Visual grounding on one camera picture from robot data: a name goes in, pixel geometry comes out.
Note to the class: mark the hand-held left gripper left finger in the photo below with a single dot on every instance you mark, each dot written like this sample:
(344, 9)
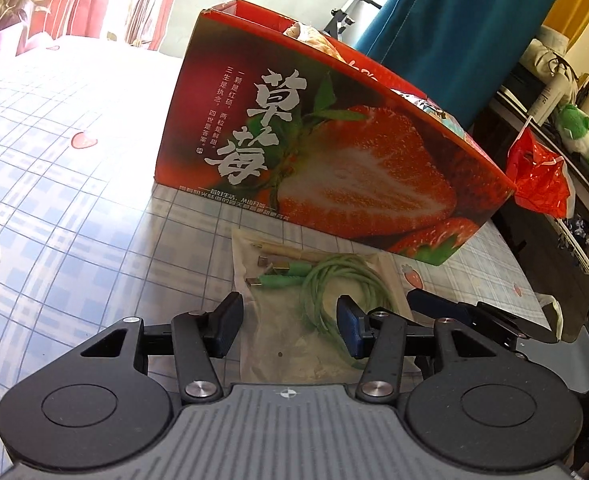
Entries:
(229, 322)

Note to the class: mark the red cardboard box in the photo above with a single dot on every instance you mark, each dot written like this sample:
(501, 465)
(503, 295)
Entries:
(349, 170)

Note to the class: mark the plaid strawberry tablecloth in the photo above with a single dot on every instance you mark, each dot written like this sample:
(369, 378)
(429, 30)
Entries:
(74, 210)

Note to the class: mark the clear plastic bag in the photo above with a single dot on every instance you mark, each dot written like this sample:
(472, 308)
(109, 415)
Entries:
(274, 330)

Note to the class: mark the teal curtain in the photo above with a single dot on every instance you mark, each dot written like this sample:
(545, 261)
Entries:
(449, 35)

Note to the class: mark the red plastic bag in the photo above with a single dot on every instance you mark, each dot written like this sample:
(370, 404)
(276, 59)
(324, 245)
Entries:
(534, 175)

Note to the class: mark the black desk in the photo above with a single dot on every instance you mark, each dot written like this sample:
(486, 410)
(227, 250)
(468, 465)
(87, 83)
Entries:
(577, 162)

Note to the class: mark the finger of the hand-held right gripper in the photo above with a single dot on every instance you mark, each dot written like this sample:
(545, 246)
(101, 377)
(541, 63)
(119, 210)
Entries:
(437, 305)

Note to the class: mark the black exercise bike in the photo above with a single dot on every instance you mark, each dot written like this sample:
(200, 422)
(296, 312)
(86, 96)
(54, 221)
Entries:
(344, 17)

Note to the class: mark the green and white plush toy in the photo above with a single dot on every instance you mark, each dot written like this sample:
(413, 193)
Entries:
(572, 122)

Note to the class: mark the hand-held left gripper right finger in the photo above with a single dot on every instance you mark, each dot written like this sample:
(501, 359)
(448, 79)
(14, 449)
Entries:
(349, 327)

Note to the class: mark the white spray bottle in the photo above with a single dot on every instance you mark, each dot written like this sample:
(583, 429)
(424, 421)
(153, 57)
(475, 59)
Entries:
(547, 102)

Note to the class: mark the colourful printed cloth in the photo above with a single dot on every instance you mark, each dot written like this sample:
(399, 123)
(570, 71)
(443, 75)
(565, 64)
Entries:
(434, 110)

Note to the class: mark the orange patterned cloth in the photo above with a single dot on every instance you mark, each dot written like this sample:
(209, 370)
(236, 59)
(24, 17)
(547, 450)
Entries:
(319, 42)

